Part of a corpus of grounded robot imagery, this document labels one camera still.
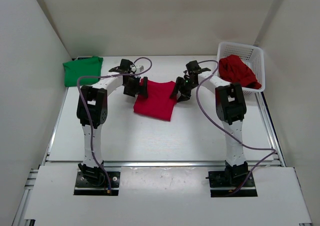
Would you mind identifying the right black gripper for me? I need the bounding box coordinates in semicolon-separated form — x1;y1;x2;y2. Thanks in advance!
170;76;199;103

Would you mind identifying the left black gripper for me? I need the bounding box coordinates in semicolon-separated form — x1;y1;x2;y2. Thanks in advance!
123;75;148;98

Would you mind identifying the green t shirt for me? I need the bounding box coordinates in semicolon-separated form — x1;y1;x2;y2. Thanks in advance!
62;56;104;87

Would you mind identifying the dark red t shirt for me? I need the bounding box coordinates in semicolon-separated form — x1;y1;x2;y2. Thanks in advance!
218;54;262;90

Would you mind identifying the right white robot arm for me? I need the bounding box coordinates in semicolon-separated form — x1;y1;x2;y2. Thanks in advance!
170;60;249;186

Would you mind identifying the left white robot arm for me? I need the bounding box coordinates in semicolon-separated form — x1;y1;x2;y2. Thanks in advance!
76;57;153;190

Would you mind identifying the white plastic basket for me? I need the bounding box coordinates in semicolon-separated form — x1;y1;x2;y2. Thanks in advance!
216;41;266;96

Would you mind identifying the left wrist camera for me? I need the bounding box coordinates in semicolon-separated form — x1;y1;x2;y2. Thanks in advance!
131;65;144;74

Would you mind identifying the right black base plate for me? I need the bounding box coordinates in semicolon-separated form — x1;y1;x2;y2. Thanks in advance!
205;171;258;198

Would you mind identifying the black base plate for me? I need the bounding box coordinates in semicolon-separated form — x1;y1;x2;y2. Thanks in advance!
205;171;258;198
73;170;121;196

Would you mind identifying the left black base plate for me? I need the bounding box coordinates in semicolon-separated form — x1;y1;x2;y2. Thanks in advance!
73;170;121;196

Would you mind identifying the aluminium frame rail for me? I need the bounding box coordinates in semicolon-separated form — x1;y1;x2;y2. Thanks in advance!
42;159;282;167

